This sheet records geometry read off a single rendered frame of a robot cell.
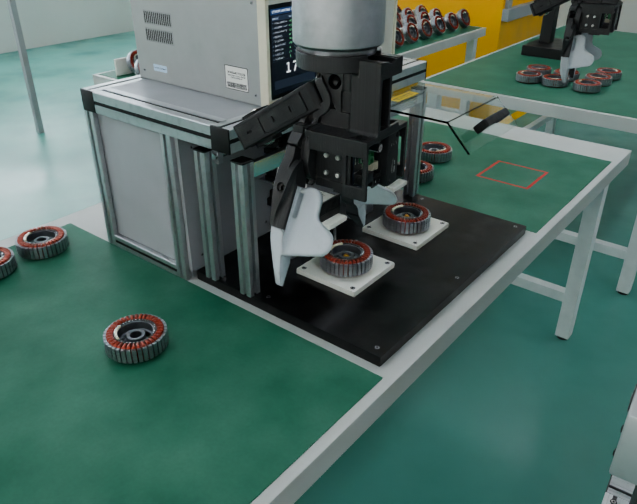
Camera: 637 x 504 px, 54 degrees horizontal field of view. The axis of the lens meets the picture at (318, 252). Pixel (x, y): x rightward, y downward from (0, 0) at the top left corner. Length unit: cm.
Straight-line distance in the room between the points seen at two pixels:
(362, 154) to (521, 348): 202
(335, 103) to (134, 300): 87
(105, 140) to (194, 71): 25
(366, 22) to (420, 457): 163
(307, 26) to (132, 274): 99
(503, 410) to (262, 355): 122
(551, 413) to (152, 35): 165
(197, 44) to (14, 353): 68
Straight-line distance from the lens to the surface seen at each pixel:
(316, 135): 53
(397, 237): 145
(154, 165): 132
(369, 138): 52
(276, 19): 120
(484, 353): 242
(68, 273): 147
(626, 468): 79
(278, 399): 105
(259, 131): 59
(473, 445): 206
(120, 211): 150
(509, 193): 182
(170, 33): 138
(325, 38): 50
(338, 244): 134
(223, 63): 128
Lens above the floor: 146
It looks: 29 degrees down
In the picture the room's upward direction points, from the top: straight up
